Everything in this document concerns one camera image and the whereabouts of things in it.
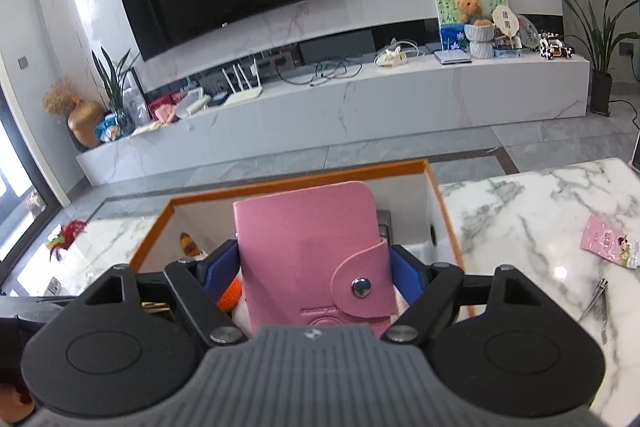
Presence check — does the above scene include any black cable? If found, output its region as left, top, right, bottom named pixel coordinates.
left=282, top=57, right=363, bottom=86

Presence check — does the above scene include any gold vase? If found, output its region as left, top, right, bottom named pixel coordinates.
left=67, top=99, right=106, bottom=149

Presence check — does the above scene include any pink packet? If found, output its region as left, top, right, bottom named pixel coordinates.
left=580, top=213, right=640, bottom=269

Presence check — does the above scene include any brown teddy bear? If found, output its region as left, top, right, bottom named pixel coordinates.
left=457, top=0, right=493, bottom=28

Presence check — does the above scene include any red feather decoration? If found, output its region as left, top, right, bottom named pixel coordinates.
left=45, top=219, right=88, bottom=263

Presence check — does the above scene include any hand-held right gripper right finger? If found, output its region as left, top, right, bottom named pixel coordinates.
left=381, top=243, right=548, bottom=347

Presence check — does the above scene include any clear plastic bag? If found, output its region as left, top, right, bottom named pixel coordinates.
left=122, top=74, right=151, bottom=126

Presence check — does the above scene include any white oblong box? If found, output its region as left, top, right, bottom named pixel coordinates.
left=175, top=88, right=212, bottom=118

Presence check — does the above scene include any black and white cow toy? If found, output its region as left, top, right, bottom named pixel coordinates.
left=539, top=32, right=577, bottom=61

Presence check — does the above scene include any blue snack bag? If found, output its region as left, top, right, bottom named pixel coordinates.
left=95, top=113, right=121, bottom=142

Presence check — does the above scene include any white router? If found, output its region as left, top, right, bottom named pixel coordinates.
left=221, top=59, right=264, bottom=108

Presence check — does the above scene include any grey laptop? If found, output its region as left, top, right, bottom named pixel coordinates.
left=433, top=48, right=473, bottom=66

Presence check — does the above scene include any orange crochet ball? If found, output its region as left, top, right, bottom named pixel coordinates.
left=216, top=277, right=244, bottom=312

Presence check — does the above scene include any green plant in glass vase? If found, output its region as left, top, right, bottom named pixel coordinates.
left=91, top=47, right=143, bottom=138

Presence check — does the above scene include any green and blue painting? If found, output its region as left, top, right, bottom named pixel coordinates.
left=435, top=0, right=510, bottom=54

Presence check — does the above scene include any metal nail clipper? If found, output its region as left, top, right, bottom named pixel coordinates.
left=577, top=278, right=611, bottom=345

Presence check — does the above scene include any decorated plate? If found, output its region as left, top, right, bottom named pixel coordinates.
left=516, top=14, right=542, bottom=50

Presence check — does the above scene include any pink snap wallet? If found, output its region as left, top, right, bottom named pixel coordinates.
left=232, top=181, right=398, bottom=340

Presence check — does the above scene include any orange cardboard box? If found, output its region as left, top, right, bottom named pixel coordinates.
left=129, top=159, right=468, bottom=323

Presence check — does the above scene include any dried flower bunch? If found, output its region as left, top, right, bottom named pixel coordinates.
left=41, top=78, right=81, bottom=116

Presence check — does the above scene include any round paper fan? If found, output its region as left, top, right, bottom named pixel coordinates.
left=492, top=4, right=521, bottom=40

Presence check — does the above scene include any white cable pile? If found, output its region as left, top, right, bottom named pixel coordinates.
left=374, top=38, right=426, bottom=68

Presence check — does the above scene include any white marble tv console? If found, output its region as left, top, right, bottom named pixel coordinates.
left=75, top=57, right=592, bottom=186

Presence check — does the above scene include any potted green plant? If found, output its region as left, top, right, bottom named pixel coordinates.
left=551, top=0, right=640, bottom=116

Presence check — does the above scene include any pink knitted item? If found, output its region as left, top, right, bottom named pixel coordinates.
left=149, top=94, right=180, bottom=124

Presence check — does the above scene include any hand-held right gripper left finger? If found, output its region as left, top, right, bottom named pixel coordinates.
left=82, top=238, right=247, bottom=347

